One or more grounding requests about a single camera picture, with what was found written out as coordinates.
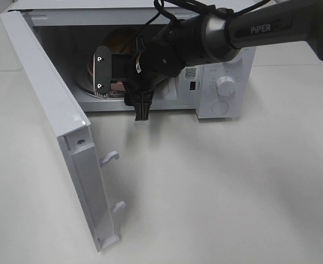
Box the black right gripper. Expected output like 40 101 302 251
123 52 167 121

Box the toy hamburger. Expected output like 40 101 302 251
103 27 136 53

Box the white microwave door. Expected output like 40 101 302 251
0 11 125 251

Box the white timer knob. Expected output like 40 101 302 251
215 76 236 96

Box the pink round plate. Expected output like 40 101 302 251
87 58 126 92

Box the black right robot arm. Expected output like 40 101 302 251
125 1 323 120

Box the glass microwave turntable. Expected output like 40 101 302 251
76 80 177 100

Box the white microwave oven body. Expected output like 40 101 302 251
10 1 255 118

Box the white upper power knob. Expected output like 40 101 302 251
223 52 243 67

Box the black camera cable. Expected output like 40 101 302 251
128 0 233 56

